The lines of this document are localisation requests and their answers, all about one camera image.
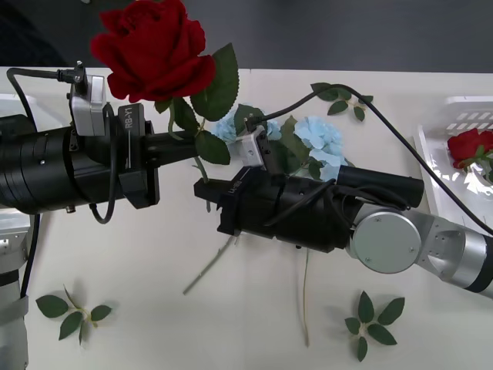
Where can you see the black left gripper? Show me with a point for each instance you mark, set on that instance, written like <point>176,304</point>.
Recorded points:
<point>135,165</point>

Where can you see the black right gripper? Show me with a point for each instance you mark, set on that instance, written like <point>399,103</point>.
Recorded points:
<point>250,208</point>

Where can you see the pale blue artificial flower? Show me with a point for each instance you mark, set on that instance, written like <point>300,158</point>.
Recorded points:
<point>319,135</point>
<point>304,300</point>
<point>225,129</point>

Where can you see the red artificial rose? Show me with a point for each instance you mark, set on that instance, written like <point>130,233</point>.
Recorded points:
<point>204,271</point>
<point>154,50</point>
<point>468,146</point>

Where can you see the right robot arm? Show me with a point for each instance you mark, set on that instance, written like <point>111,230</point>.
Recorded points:
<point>385,239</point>

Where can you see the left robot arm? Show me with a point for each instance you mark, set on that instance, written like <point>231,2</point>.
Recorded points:
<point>34,165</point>

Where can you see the loose green leaf twig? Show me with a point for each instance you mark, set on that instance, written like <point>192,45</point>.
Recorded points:
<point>52,306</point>
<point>339,107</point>
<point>366,308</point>

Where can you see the grey right arm camera box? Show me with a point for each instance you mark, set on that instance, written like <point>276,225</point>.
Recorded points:
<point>250,148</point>

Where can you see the grey arm camera box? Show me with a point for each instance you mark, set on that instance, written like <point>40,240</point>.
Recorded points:
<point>86,112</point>
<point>250,148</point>

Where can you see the grey left arm camera box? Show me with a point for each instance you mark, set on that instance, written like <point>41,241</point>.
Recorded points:
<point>86,112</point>

